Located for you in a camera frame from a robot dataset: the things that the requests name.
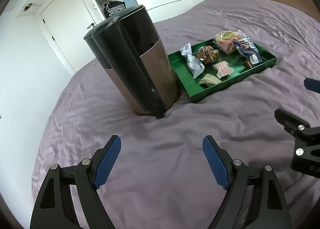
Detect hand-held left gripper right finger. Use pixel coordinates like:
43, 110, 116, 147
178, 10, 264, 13
202, 135, 292, 229

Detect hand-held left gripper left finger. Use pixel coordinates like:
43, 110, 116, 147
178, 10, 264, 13
29, 135, 122, 229

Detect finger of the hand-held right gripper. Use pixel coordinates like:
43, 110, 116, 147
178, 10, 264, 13
274, 108, 312, 142
304, 77, 320, 94

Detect green tray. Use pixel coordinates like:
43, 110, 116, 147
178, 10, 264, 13
167, 38, 277, 104

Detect blue orange snack packet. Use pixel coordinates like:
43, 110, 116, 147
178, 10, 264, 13
233, 37, 259, 56

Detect small beige snack packet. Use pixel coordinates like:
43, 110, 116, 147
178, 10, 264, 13
199, 74, 222, 87

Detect pink striped snack packet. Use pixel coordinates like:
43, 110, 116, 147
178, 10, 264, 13
212, 61, 234, 78

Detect long white blue snack packet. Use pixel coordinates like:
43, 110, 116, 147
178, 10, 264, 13
179, 43, 206, 80

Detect clear dried fruit bag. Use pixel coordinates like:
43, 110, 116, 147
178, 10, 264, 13
214, 30, 247, 55

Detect brown gold snack packet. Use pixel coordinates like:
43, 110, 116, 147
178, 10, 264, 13
196, 46, 220, 64

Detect purple bed sheet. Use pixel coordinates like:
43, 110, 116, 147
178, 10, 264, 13
31, 0, 320, 229

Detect brown black electric kettle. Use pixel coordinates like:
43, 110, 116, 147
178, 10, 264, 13
83, 5, 181, 119

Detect white door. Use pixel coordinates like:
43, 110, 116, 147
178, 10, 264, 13
40, 0, 94, 74

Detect black grey clothes bundle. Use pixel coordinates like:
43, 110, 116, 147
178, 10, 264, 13
103, 1, 127, 17

